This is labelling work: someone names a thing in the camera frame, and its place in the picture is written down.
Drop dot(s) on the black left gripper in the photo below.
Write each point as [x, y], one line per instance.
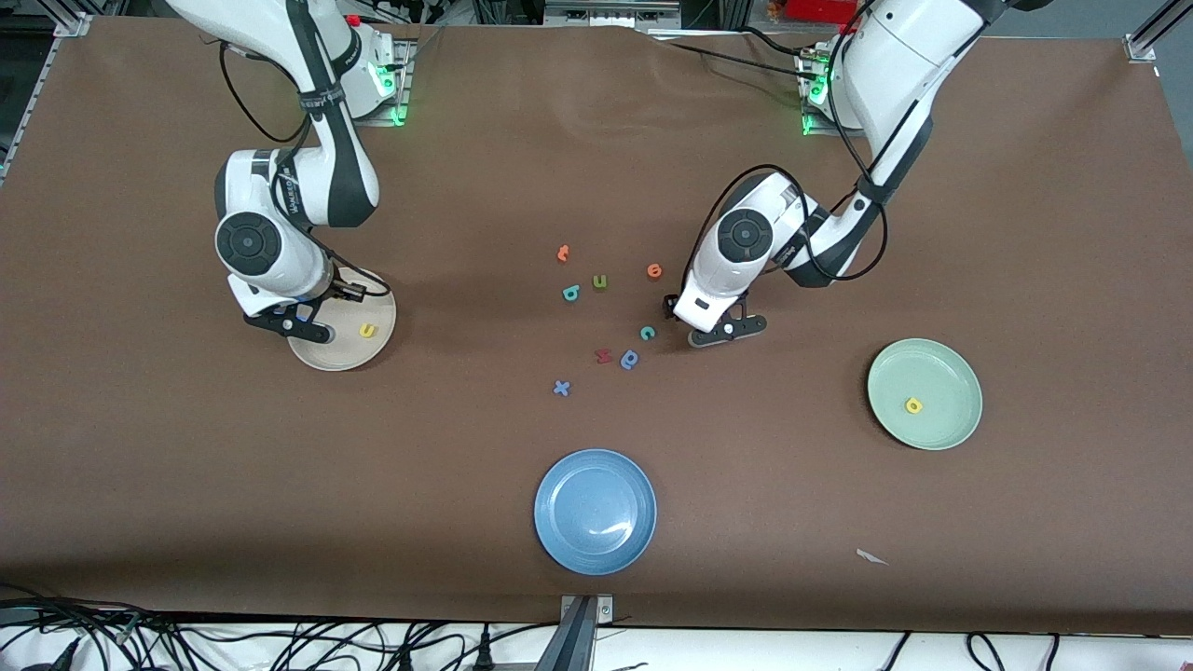
[670, 305]

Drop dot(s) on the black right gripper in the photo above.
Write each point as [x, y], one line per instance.
[337, 288]

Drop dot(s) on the teal letter b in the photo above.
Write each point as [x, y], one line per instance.
[570, 293]

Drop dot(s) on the yellow letter p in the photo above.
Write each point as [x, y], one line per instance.
[913, 404]

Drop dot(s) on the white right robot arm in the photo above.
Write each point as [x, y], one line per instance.
[270, 242]

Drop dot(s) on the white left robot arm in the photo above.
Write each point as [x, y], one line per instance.
[746, 238]

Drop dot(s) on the beige brown plate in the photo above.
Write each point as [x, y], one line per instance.
[354, 356]

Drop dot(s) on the blue letter q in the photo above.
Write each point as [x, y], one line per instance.
[630, 359]

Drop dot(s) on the blue plate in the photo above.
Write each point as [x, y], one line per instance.
[596, 512]

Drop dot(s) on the green plate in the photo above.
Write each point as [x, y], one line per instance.
[941, 382]

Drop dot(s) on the white paper scrap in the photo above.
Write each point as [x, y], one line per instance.
[871, 556]

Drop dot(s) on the red box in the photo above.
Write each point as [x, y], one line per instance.
[820, 9]

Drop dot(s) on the black power plug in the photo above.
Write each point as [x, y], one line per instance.
[484, 652]

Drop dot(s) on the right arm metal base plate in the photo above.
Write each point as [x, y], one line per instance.
[403, 93]

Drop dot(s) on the aluminium frame bar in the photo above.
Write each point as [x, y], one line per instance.
[610, 11]

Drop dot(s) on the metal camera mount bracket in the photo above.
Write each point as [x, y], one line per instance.
[580, 634]

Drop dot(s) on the metal table corner bracket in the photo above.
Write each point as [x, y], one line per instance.
[73, 24]
[1141, 48]

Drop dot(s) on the aluminium diagonal post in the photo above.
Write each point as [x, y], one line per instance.
[1160, 23]

